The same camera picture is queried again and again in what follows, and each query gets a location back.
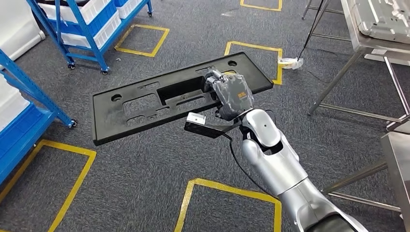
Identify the black plastic panel part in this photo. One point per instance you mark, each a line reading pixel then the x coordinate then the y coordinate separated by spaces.
pixel 105 128

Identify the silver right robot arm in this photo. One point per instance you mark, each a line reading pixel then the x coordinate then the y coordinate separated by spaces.
pixel 275 169

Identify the large blue metal shelf rack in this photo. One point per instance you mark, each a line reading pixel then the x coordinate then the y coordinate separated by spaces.
pixel 48 101

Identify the stainless steel workbench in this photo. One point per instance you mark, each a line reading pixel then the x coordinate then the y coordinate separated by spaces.
pixel 400 166

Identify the clear tape wad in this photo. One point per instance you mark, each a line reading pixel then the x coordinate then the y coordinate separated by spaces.
pixel 291 63

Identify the white plastic bin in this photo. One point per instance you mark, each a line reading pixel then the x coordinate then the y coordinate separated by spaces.
pixel 9 102
pixel 107 33
pixel 128 9
pixel 93 11

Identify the yellow floor tape square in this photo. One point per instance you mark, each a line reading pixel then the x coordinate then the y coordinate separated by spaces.
pixel 64 147

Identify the black plastic item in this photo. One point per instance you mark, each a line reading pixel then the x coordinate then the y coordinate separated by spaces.
pixel 61 2

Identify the stainless steel table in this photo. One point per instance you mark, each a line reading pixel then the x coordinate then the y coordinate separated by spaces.
pixel 378 48

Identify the small blue wheeled cart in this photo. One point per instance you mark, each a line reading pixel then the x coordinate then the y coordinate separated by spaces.
pixel 41 19

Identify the white panel board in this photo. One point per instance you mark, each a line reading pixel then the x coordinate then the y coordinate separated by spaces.
pixel 397 60

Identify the stamped metal plate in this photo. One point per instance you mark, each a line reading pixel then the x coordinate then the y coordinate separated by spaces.
pixel 384 16

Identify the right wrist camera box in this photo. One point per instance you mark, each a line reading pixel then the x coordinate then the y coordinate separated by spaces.
pixel 196 118

